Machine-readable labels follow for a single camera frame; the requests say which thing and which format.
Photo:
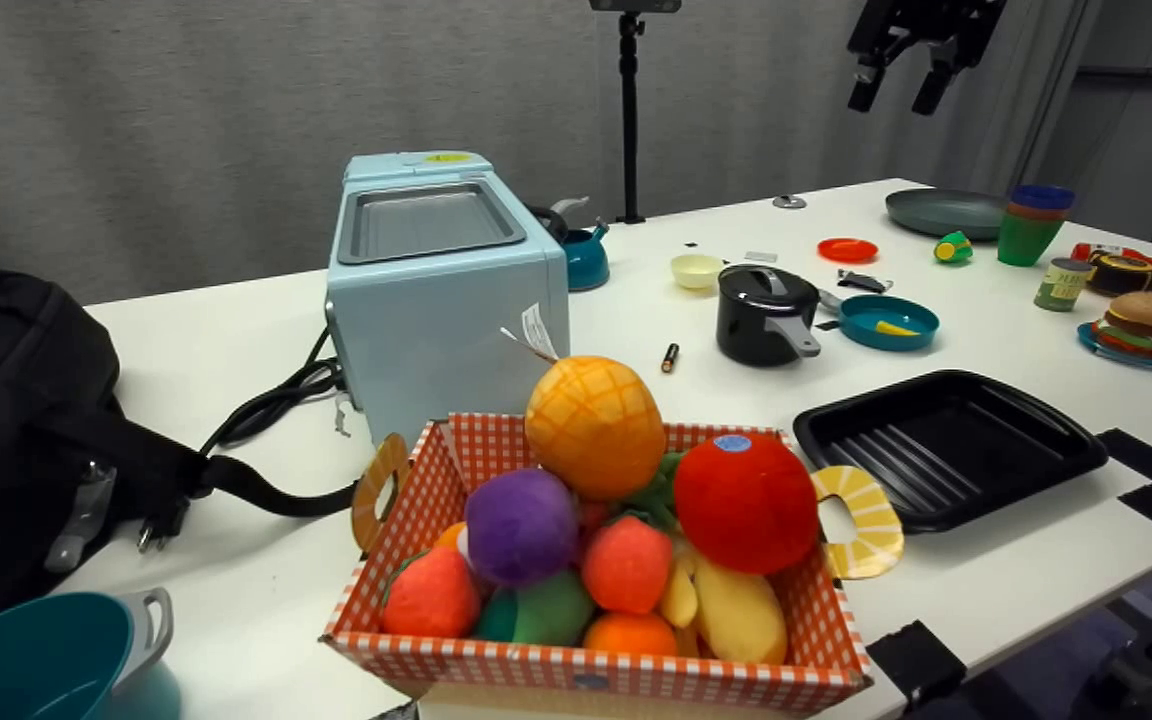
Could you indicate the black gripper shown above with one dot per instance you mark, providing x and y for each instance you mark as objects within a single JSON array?
[{"x": 926, "y": 23}]

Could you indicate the blue pan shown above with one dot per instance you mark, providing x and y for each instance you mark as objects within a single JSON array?
[{"x": 889, "y": 320}]

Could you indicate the black pot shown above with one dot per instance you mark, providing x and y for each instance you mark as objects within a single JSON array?
[{"x": 754, "y": 339}]

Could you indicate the teal kettle pot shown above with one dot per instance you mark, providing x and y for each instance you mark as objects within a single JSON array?
[{"x": 587, "y": 254}]

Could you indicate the dark grey plate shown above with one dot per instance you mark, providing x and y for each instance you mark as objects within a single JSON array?
[{"x": 940, "y": 212}]

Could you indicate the green yellow toy fruit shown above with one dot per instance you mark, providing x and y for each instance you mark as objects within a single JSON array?
[{"x": 952, "y": 251}]

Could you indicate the red round disc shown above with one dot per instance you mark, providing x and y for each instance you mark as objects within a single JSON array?
[{"x": 848, "y": 251}]

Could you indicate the green and blue stacked cups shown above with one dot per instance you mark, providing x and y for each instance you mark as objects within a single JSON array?
[{"x": 1033, "y": 225}]

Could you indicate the grey toy utensil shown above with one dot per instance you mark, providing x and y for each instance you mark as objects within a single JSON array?
[{"x": 862, "y": 280}]

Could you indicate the yellow toy food piece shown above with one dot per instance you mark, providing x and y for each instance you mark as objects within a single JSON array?
[{"x": 889, "y": 329}]

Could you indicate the small green toy cup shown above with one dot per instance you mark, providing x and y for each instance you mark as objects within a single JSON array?
[{"x": 1067, "y": 280}]

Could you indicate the black tripod stand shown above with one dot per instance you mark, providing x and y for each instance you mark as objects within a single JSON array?
[{"x": 628, "y": 104}]

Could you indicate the cream small bowl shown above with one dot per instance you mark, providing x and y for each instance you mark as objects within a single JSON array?
[{"x": 697, "y": 273}]

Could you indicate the brown toy basket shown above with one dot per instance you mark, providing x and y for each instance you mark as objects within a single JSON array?
[{"x": 1123, "y": 270}]

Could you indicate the small blue plate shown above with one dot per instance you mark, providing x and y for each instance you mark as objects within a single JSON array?
[{"x": 1111, "y": 354}]

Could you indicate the toy burger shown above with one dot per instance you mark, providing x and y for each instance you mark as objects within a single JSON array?
[{"x": 1141, "y": 326}]

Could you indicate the black grill tray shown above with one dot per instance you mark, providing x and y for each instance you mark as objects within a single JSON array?
[{"x": 951, "y": 449}]

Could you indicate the white paper tag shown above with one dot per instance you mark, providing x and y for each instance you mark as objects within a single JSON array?
[{"x": 537, "y": 329}]

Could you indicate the red plush tomato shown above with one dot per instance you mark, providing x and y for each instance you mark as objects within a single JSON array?
[{"x": 746, "y": 507}]

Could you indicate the light blue toaster oven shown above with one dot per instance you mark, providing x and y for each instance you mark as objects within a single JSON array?
[{"x": 441, "y": 305}]

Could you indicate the red-orange plush peach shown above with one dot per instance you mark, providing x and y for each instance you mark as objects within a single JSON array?
[
  {"x": 626, "y": 565},
  {"x": 430, "y": 595}
]

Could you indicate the yellow plush fruit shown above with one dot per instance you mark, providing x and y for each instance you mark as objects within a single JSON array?
[{"x": 737, "y": 617}]

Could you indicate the purple plush fruit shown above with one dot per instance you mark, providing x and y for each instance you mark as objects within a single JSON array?
[{"x": 520, "y": 525}]

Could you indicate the small orange plush fruit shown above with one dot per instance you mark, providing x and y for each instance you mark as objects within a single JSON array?
[{"x": 628, "y": 635}]

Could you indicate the green plush fruit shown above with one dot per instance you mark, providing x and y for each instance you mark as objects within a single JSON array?
[{"x": 548, "y": 609}]

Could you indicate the red checkered fruit basket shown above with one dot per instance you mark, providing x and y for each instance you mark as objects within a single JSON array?
[{"x": 603, "y": 674}]

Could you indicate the black backpack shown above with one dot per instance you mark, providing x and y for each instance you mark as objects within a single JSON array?
[{"x": 17, "y": 424}]

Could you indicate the teal bowl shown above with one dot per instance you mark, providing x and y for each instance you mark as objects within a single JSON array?
[{"x": 42, "y": 663}]

